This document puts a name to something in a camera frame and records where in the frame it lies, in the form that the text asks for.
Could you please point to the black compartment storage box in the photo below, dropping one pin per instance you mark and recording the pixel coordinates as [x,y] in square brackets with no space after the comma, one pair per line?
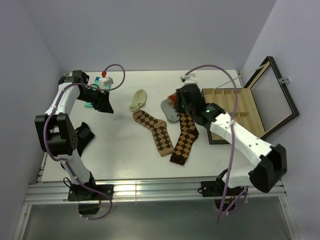
[262,106]

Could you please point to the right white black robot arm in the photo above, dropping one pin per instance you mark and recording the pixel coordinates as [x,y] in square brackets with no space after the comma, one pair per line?
[268,163]

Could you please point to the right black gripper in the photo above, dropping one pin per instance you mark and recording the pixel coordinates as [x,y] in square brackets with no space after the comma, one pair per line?
[178,108]

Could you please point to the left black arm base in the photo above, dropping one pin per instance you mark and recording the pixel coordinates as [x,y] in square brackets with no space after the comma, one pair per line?
[78,193]

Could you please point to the teal patterned sock pair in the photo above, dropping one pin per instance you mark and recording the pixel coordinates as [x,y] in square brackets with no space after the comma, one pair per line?
[96,84]

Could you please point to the orange green argyle sock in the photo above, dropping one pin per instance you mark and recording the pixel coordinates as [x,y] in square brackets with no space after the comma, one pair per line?
[172,99]

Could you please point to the grey ankle sock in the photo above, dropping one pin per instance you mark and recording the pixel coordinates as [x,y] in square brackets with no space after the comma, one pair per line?
[169,112]

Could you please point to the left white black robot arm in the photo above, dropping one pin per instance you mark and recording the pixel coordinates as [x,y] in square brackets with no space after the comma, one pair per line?
[57,136]

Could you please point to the cream ankle sock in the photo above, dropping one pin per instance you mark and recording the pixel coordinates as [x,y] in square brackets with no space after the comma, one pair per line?
[138,101]

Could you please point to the dark brown argyle sock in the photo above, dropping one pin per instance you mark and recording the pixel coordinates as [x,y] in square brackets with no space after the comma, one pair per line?
[188,135]

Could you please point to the brown tan argyle sock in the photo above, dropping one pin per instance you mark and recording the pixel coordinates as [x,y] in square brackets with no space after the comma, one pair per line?
[158,129]

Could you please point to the metal wall latch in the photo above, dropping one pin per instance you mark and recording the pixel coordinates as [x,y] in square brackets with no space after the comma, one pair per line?
[284,81]

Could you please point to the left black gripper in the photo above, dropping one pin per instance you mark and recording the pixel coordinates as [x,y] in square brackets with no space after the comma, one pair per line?
[103,104]

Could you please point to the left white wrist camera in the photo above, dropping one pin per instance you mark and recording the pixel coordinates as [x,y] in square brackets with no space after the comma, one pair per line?
[105,82]

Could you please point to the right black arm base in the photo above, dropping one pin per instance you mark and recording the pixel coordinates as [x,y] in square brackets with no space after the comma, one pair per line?
[212,190]

